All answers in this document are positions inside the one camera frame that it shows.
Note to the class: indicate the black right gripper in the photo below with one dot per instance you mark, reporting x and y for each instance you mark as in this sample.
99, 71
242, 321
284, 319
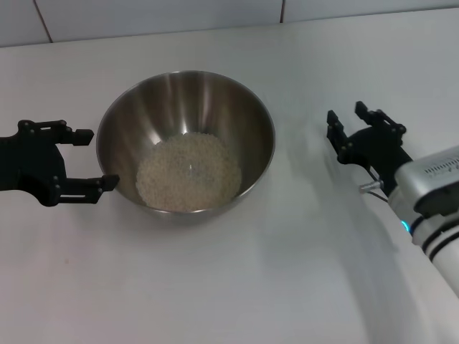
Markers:
376, 150

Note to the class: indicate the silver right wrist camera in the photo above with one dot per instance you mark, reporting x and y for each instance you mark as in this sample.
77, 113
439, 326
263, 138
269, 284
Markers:
430, 182

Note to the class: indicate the stainless steel mixing bowl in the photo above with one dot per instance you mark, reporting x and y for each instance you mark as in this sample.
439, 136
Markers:
201, 107

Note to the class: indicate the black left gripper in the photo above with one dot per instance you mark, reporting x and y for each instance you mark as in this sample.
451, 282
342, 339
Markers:
32, 168

